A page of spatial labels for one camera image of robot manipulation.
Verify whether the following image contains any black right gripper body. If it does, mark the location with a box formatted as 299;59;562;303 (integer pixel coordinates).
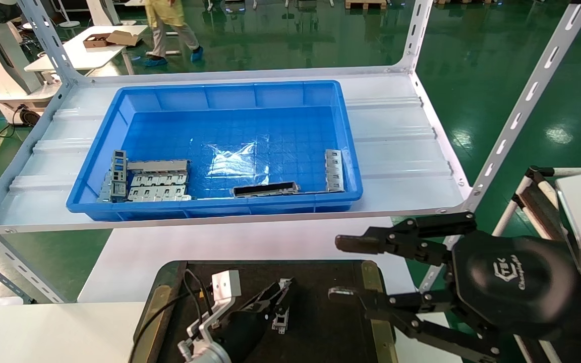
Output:
451;230;579;336

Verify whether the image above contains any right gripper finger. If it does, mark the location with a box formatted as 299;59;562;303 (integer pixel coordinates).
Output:
334;211;477;267
328;286;501;363

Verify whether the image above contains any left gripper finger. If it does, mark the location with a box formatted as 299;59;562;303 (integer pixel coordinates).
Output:
248;281;284;316
283;277;298;318

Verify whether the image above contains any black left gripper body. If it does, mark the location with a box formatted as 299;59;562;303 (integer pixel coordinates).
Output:
217;301;273;363

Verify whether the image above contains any silver bracket with square holes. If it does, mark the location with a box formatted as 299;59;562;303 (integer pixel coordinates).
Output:
272;279;293;335

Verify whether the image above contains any black container with brass strips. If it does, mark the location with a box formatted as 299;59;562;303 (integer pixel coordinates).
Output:
133;260;398;363

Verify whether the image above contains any dark open metal housing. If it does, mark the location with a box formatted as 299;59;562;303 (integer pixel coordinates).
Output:
233;181;301;198

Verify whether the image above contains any long grey metal housing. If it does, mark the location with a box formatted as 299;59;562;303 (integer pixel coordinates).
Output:
127;159;191;175

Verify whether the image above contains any white metal shelf rack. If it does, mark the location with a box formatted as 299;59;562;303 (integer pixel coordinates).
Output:
0;0;581;305

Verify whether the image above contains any blue plastic bin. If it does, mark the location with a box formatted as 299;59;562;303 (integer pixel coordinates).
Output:
66;80;364;222

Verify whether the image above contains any wooden pallet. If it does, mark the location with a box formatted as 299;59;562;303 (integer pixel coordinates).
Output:
345;0;388;10

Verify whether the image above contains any brown cardboard box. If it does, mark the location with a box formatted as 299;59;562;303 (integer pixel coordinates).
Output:
83;30;143;49

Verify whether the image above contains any white table with cardboard box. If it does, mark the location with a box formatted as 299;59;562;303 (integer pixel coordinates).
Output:
23;24;149;76

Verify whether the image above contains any person in yellow clothes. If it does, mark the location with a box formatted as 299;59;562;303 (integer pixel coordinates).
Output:
143;0;204;68

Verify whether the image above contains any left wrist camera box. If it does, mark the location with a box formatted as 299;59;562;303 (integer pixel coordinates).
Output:
188;269;242;344

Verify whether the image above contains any black camera cable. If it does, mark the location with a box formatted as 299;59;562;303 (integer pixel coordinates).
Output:
128;269;215;363

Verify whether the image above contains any silver comb metal bracket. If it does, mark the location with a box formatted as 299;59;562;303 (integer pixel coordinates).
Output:
324;149;346;193

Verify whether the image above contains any white tube frame black joint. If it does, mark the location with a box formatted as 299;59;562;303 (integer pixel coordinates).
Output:
492;165;573;240

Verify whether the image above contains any grey bracket with square holes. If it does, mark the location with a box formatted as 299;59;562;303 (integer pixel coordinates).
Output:
110;149;128;198

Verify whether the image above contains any black floor cable coil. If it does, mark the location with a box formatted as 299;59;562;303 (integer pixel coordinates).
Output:
0;103;42;138

